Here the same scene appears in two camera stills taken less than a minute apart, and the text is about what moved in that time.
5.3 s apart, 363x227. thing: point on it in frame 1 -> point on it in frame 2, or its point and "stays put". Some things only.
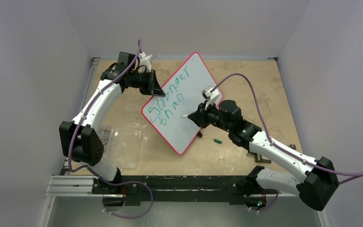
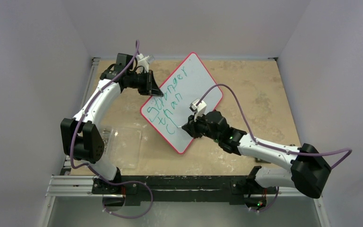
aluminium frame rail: (82, 186) stays put
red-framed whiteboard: (183, 95) stays put
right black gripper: (203, 115) -> (195, 127)
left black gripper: (152, 87) stays put
